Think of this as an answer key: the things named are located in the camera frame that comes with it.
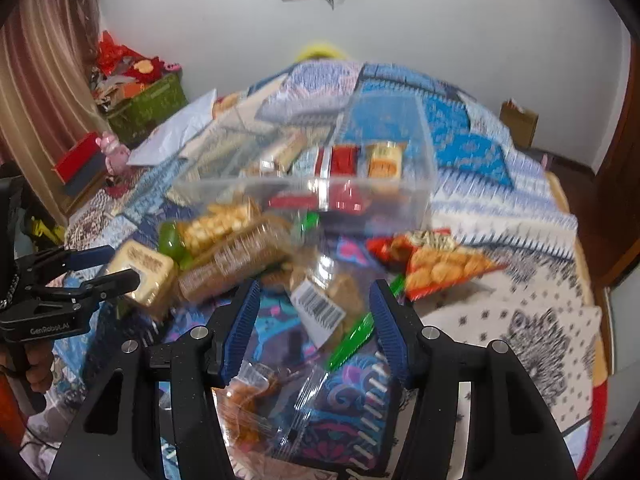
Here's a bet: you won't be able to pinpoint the clear plastic storage bin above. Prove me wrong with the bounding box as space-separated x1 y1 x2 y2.
175 93 438 236

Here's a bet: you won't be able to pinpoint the white pillow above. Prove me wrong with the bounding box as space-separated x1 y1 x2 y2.
127 89 217 167

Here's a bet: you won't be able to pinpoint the brown wooden door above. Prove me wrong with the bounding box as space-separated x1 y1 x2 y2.
579 40 639 286

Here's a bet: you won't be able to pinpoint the blue patchwork bedspread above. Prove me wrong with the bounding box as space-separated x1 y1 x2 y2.
35 60 601 479

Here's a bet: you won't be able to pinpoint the gold wrapped biscuit pack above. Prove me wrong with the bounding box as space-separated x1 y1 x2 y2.
105 240 178 311

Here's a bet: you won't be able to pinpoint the pink plush pig toy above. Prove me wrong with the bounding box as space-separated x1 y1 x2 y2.
96 132 130 177

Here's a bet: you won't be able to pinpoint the green cardboard box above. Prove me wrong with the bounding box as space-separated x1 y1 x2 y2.
106 73 188 148

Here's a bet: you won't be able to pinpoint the person's left hand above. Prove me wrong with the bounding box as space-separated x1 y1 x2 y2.
25 340 54 393

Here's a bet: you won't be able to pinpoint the green jelly cup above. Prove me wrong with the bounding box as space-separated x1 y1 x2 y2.
157 221 192 271

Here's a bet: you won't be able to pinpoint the red flat box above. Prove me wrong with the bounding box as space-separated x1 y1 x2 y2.
52 131 106 198

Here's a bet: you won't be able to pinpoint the clear bag with barcode label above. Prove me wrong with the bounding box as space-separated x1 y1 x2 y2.
288 252 367 352

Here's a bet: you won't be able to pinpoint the green pea snack packet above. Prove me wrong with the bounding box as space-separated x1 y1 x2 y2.
324 275 405 373

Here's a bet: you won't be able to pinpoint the clear puffed rice snack pack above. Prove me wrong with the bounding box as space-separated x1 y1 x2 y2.
177 198 260 257

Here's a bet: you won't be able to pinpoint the yellow orange snack packet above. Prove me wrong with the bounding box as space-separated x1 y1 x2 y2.
367 141 406 180

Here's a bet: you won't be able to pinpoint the striped brown curtain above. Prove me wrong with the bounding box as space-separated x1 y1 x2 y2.
1 0 107 223

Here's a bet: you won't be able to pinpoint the brown paper bag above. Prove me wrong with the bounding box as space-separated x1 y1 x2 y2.
499 100 539 148

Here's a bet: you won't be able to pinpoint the red snack packet in bin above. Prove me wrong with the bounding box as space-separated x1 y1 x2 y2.
330 144 359 177

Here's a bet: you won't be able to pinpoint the yellow round object behind bed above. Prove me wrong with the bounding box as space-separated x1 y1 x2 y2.
295 42 348 63

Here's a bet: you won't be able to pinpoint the red broad bean snack packet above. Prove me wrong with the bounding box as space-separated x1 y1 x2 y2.
366 229 506 301

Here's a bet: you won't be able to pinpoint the brown wafer biscuit pack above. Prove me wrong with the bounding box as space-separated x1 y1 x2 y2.
176 214 293 304

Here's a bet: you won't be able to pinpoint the clear bag fried snacks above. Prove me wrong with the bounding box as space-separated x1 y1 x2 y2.
213 360 329 472

